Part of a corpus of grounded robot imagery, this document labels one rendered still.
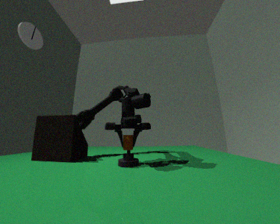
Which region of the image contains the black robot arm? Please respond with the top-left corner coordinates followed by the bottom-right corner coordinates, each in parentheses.
top-left (75, 85), bottom-right (151, 130)

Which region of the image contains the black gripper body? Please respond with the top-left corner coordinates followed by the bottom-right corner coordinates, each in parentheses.
top-left (105, 109), bottom-right (151, 131)

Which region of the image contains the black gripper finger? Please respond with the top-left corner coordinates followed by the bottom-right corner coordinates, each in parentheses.
top-left (114, 131), bottom-right (123, 147)
top-left (133, 130), bottom-right (142, 148)

